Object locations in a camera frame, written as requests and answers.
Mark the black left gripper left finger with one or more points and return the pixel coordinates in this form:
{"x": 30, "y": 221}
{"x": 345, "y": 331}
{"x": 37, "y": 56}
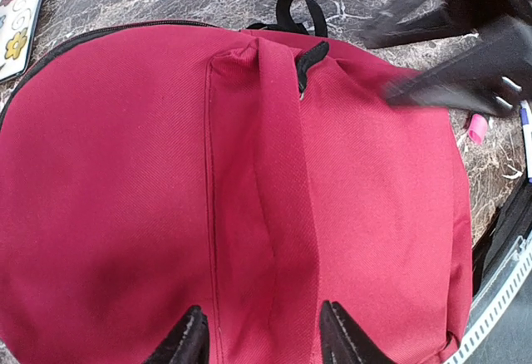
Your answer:
{"x": 186, "y": 343}

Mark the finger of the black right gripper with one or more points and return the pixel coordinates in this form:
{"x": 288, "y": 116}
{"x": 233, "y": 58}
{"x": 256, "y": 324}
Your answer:
{"x": 493, "y": 77}
{"x": 403, "y": 22}

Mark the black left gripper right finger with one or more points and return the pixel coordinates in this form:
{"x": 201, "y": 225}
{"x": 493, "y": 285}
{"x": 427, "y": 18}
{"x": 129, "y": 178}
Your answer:
{"x": 344, "y": 341}

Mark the white purple marker pen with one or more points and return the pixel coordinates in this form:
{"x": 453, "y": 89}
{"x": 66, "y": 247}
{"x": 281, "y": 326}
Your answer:
{"x": 525, "y": 114}

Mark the pink black highlighter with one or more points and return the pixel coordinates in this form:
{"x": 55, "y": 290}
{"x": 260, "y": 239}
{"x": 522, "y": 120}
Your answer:
{"x": 478, "y": 127}

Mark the red student backpack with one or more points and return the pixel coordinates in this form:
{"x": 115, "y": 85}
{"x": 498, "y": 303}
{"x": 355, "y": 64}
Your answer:
{"x": 257, "y": 174}

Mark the square floral ceramic plate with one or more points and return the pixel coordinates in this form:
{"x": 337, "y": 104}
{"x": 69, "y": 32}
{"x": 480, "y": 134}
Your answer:
{"x": 18, "y": 24}

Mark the grey slotted cable duct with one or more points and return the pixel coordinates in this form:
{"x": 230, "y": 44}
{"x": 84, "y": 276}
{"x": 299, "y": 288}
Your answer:
{"x": 499, "y": 330}

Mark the black front frame rail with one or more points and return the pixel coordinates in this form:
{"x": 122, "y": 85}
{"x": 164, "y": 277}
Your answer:
{"x": 512, "y": 221}

